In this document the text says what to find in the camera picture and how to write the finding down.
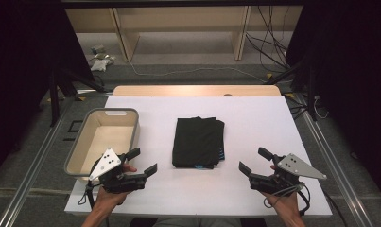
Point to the small grey device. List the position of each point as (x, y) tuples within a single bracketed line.
[(97, 49)]

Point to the person's left hand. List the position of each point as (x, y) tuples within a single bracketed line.
[(109, 201)]

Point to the white crumpled cloth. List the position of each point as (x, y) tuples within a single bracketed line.
[(100, 64)]

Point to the black cloth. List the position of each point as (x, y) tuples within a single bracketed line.
[(197, 142)]

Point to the black metal stand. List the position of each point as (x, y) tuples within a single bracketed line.
[(311, 94), (54, 101)]

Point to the dark curtain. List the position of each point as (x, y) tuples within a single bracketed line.
[(352, 78), (21, 78)]

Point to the beige basket with grey rim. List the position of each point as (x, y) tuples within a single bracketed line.
[(109, 135)]

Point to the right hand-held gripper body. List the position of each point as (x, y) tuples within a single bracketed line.
[(282, 179)]

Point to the white board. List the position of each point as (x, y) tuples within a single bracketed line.
[(257, 126)]

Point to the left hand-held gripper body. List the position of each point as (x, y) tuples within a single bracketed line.
[(111, 181)]

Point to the person's right hand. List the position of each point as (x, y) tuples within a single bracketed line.
[(284, 203)]

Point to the metal floor rail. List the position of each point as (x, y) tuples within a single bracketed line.
[(336, 164), (37, 164)]

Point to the wooden table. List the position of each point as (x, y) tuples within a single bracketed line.
[(178, 90)]

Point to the light wooden shelf unit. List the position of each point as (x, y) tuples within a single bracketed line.
[(128, 38)]

